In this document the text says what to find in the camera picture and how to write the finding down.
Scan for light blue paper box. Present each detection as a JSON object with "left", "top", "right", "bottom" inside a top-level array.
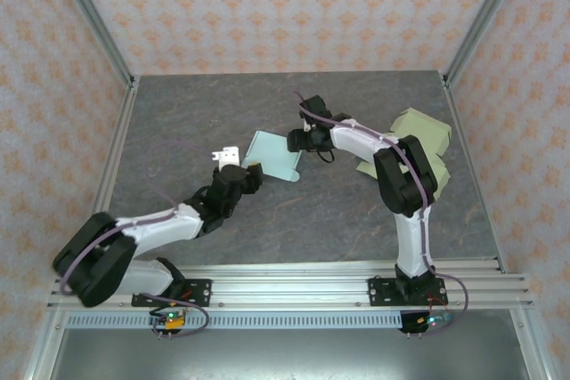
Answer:
[{"left": 240, "top": 130, "right": 304, "bottom": 184}]

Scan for pale green paper box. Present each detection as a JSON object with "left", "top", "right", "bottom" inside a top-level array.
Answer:
[{"left": 355, "top": 107, "right": 453, "bottom": 203}]

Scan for small circuit board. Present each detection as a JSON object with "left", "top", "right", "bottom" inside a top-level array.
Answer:
[
  {"left": 149, "top": 310, "right": 188, "bottom": 332},
  {"left": 416, "top": 311, "right": 455, "bottom": 327}
]

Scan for grey metal sheet panel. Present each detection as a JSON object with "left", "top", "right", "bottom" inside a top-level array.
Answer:
[{"left": 48, "top": 326, "right": 531, "bottom": 380}]

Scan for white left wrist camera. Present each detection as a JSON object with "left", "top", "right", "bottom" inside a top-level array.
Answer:
[{"left": 211, "top": 146, "right": 241, "bottom": 170}]

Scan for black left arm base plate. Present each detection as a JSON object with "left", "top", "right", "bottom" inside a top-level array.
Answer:
[{"left": 131, "top": 279, "right": 213, "bottom": 308}]

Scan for aluminium table side rail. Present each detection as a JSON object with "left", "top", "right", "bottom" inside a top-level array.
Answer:
[
  {"left": 70, "top": 77, "right": 142, "bottom": 274},
  {"left": 440, "top": 72, "right": 509, "bottom": 274}
]

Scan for aluminium mounting rail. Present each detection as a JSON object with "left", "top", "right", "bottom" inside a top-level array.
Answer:
[{"left": 46, "top": 263, "right": 535, "bottom": 310}]

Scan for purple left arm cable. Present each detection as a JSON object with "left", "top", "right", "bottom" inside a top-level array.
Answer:
[{"left": 58, "top": 139, "right": 224, "bottom": 337}]

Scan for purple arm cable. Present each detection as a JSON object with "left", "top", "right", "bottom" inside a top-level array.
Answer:
[
  {"left": 293, "top": 90, "right": 473, "bottom": 337},
  {"left": 58, "top": 139, "right": 224, "bottom": 337}
]

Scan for slotted grey cable tray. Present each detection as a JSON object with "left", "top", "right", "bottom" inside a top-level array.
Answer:
[{"left": 65, "top": 311, "right": 404, "bottom": 330}]

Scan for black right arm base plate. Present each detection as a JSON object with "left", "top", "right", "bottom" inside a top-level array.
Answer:
[{"left": 368, "top": 277, "right": 446, "bottom": 308}]

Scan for aluminium frame post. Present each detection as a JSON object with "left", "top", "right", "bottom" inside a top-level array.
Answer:
[
  {"left": 443, "top": 0, "right": 529, "bottom": 87},
  {"left": 48, "top": 0, "right": 137, "bottom": 87}
]

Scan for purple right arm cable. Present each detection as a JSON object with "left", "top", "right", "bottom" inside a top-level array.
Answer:
[{"left": 293, "top": 90, "right": 473, "bottom": 337}]

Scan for aluminium frame leg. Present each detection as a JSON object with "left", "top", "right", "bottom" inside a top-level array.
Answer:
[
  {"left": 509, "top": 308, "right": 551, "bottom": 380},
  {"left": 24, "top": 308, "right": 68, "bottom": 380}
]

